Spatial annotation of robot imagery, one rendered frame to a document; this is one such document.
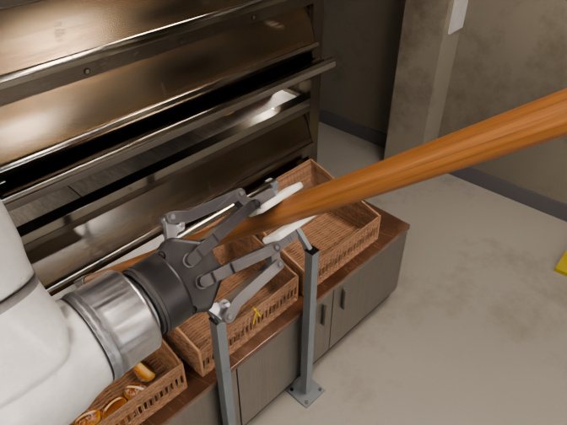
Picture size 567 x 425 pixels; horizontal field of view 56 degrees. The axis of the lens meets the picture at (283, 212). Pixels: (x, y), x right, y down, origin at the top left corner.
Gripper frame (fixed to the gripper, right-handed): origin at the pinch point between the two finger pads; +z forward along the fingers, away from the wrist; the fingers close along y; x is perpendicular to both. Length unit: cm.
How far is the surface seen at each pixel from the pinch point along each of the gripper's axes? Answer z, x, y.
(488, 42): 308, -135, -2
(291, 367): 78, -163, 87
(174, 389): 20, -142, 53
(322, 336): 100, -160, 84
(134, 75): 56, -118, -52
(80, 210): 24, -144, -21
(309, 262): 82, -116, 38
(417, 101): 282, -186, 11
